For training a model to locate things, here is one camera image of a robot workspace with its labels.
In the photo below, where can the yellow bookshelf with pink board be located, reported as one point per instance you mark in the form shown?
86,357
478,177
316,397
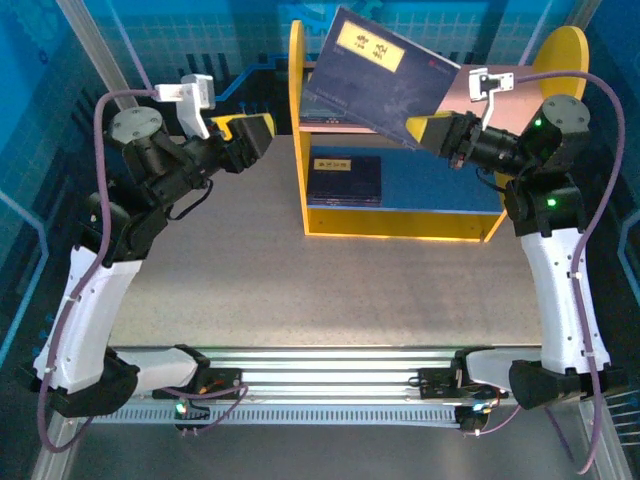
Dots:
400,225

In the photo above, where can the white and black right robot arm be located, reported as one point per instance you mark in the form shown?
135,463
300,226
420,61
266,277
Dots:
555,300

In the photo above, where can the dark blue book, two-character label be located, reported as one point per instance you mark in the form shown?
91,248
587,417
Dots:
345,204

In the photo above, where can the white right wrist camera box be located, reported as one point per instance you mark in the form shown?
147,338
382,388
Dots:
490,80

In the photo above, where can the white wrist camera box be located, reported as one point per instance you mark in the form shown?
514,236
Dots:
490,80
192,95

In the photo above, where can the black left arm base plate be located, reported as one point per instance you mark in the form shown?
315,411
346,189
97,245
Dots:
225,382

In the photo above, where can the aluminium extrusion beam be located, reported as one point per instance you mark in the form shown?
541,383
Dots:
325,370

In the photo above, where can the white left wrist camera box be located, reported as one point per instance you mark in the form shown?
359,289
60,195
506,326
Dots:
192,95

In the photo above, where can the aluminium frame post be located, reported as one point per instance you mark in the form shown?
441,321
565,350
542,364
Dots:
569,10
91,40

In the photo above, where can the black connector module with light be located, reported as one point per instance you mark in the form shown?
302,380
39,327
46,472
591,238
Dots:
192,417
470,421

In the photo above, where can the grey metal tray panel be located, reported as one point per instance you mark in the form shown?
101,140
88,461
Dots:
325,455

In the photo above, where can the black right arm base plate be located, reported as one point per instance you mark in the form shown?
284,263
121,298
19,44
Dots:
435,385

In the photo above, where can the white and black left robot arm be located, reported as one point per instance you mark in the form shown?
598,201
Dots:
90,310

